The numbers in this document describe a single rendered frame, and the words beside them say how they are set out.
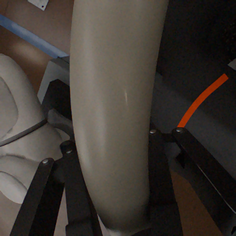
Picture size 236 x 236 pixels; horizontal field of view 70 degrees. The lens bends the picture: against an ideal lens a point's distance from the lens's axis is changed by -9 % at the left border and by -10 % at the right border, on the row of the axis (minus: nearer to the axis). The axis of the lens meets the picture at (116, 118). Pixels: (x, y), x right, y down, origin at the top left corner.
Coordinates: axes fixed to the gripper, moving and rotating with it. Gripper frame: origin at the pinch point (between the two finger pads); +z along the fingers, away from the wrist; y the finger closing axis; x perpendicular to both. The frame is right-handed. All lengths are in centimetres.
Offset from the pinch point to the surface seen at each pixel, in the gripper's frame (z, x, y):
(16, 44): 159, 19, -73
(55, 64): 48, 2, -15
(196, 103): 97, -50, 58
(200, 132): 94, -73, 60
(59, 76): 47.1, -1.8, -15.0
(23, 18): 156, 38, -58
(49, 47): 145, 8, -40
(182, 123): 100, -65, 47
